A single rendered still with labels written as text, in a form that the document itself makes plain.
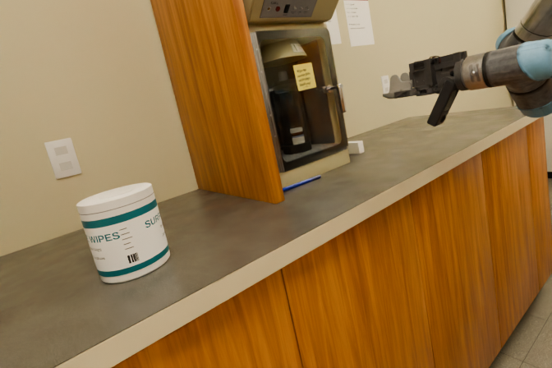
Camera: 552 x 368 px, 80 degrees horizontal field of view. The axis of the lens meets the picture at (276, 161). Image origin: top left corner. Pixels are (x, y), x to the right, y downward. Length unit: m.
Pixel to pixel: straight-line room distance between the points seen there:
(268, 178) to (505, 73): 0.55
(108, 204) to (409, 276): 0.76
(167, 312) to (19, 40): 0.93
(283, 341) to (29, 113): 0.93
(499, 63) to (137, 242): 0.77
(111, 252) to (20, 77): 0.71
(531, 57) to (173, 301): 0.75
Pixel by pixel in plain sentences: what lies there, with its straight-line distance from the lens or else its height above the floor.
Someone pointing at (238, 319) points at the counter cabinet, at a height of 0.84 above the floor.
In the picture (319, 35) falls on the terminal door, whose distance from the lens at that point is 1.12.
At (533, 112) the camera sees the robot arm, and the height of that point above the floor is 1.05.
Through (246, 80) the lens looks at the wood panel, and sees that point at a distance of 0.83.
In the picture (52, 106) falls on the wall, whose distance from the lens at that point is 1.21.
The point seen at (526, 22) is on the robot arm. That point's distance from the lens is 0.93.
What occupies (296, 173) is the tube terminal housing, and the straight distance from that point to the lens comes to 1.01.
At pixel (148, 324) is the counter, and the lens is 0.54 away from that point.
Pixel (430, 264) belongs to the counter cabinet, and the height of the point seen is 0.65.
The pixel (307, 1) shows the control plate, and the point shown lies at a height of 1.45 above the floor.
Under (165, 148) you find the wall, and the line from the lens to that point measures 1.26.
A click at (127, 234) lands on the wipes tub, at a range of 0.64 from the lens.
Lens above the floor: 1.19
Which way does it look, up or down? 10 degrees down
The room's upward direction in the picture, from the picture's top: 12 degrees counter-clockwise
